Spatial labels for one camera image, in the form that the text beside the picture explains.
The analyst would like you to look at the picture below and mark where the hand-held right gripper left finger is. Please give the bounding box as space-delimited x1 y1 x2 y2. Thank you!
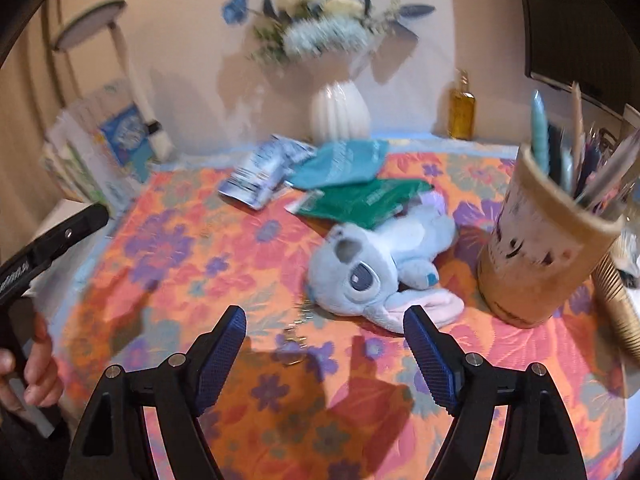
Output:
64 305 247 480

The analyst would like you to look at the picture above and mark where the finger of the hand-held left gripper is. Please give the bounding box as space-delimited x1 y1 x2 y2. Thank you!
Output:
27 203 110 266

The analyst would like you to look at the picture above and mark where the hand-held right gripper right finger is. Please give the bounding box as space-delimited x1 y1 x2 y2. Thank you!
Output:
403 305 588 480

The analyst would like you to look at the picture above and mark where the blue koala plush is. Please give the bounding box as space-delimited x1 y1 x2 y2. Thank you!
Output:
306 202 466 335

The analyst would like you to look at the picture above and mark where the person's left forearm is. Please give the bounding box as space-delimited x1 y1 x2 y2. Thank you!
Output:
0 400 76 480

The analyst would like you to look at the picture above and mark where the person's left hand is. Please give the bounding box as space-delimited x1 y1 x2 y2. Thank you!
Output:
0 310 66 413

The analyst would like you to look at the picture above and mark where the floral orange tablecloth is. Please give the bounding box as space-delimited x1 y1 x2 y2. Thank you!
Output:
50 140 640 480

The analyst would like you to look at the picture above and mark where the row of books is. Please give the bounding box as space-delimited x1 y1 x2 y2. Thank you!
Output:
42 77 151 211

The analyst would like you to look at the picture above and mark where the bamboo pen holder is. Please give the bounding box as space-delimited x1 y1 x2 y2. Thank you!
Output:
476 144 626 330

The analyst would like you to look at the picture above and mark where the white desk lamp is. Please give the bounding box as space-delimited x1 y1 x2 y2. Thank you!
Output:
54 0 175 163

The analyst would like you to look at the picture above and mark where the green packet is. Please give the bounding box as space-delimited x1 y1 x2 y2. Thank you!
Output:
285 180 435 228

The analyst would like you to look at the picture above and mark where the grey and white packet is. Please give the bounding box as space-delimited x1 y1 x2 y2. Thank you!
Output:
218 135 316 211

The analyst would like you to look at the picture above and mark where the gold ribbed cup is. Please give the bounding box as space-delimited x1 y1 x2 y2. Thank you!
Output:
592 252 640 361

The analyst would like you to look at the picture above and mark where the teal packet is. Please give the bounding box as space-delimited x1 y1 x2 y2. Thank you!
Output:
290 140 390 191

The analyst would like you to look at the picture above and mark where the amber glass bottle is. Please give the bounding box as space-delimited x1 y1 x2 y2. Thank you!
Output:
447 70 477 140

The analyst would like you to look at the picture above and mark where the bunch of pens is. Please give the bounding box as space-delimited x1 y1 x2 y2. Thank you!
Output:
530 82 640 211

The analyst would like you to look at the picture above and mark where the white ribbed vase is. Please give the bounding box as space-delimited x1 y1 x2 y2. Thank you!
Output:
309 80 372 143

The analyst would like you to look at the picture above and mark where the blue and white flower bouquet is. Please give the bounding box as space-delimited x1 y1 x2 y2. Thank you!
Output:
222 0 436 66

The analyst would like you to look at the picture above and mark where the black monitor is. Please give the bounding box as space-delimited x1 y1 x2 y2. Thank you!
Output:
515 0 640 111

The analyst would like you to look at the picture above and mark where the gold keychain clasp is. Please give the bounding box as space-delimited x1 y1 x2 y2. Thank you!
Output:
280 302 316 368

